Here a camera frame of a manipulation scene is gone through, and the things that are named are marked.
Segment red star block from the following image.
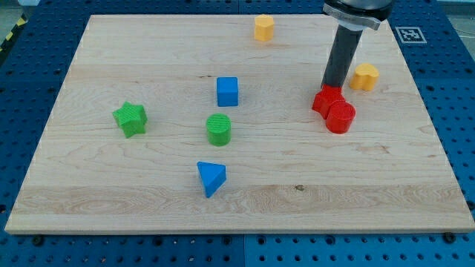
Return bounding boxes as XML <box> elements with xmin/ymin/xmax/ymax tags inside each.
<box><xmin>312</xmin><ymin>84</ymin><xmax>345</xmax><ymax>119</ymax></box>

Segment green star block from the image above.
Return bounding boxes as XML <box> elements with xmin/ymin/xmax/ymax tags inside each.
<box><xmin>112</xmin><ymin>102</ymin><xmax>148</xmax><ymax>138</ymax></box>

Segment green cylinder block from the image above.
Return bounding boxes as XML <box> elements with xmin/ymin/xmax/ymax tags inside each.
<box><xmin>206</xmin><ymin>113</ymin><xmax>232</xmax><ymax>146</ymax></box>

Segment blue cube block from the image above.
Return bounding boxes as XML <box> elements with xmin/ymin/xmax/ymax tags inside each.
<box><xmin>216</xmin><ymin>77</ymin><xmax>239</xmax><ymax>107</ymax></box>

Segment blue triangle block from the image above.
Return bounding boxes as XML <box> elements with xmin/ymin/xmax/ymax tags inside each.
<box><xmin>197</xmin><ymin>162</ymin><xmax>226</xmax><ymax>198</ymax></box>

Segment wooden board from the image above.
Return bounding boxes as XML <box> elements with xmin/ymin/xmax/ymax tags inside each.
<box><xmin>5</xmin><ymin>15</ymin><xmax>474</xmax><ymax>235</ymax></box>

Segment red cylinder block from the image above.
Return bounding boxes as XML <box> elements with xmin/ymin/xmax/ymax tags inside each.
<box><xmin>326</xmin><ymin>102</ymin><xmax>356</xmax><ymax>134</ymax></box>

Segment yellow hexagon block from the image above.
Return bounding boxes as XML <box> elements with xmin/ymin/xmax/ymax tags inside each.
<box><xmin>254</xmin><ymin>14</ymin><xmax>275</xmax><ymax>42</ymax></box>

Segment yellow heart block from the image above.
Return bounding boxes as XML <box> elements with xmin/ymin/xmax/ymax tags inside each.
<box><xmin>350</xmin><ymin>63</ymin><xmax>379</xmax><ymax>91</ymax></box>

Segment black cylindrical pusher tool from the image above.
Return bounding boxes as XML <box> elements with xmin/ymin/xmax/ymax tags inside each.
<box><xmin>322</xmin><ymin>25</ymin><xmax>363</xmax><ymax>88</ymax></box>

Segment white fiducial marker tag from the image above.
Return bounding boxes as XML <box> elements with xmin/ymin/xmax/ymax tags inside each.
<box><xmin>395</xmin><ymin>27</ymin><xmax>427</xmax><ymax>44</ymax></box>

